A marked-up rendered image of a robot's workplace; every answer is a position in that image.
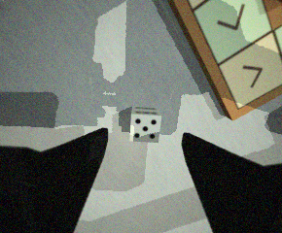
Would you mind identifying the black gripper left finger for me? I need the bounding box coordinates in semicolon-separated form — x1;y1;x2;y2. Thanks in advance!
0;128;108;233

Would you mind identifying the grey die with black pips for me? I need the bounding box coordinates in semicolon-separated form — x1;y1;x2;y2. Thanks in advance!
129;106;161;143

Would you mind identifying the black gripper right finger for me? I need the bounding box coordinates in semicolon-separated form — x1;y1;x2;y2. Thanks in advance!
182;133;282;233

